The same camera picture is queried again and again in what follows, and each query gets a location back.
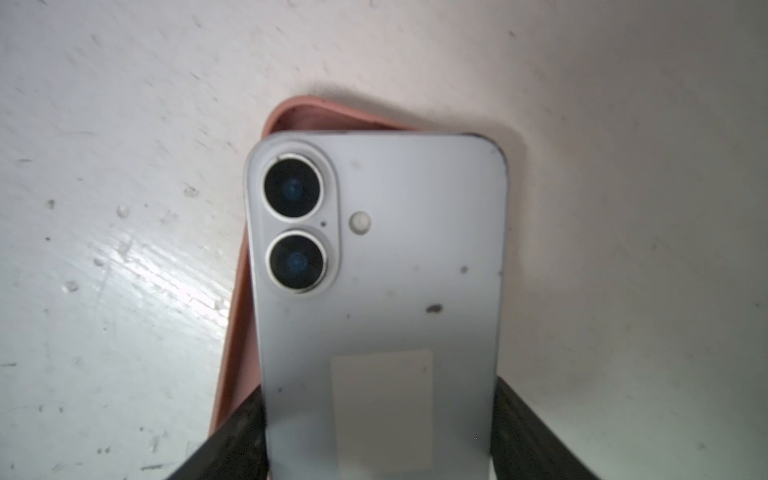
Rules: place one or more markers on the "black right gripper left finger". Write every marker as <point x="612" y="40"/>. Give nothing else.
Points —
<point x="235" y="451"/>

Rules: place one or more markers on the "pink phone case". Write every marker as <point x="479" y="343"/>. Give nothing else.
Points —
<point x="239" y="372"/>

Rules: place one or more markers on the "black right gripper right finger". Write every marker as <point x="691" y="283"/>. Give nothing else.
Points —
<point x="524" y="448"/>

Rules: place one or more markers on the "light blue phone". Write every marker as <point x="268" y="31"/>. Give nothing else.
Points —
<point x="377" y="268"/>

